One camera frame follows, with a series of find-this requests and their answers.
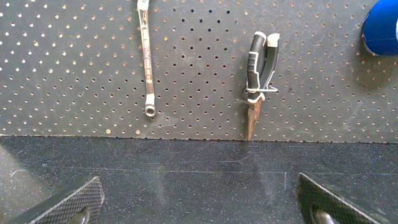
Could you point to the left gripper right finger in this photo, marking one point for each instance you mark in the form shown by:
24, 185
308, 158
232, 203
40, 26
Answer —
323, 199

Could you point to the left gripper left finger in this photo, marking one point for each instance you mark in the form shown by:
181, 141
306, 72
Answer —
81, 202

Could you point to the black pegboard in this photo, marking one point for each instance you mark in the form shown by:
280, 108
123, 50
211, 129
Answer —
199, 77

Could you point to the metal hook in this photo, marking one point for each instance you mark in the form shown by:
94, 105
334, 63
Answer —
264, 90

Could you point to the black and white pliers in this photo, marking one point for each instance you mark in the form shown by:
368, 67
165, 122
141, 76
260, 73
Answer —
258, 74

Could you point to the wrench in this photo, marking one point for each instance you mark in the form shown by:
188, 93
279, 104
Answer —
146, 59

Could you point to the roll of blue tape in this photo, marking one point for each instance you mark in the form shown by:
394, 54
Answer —
382, 28

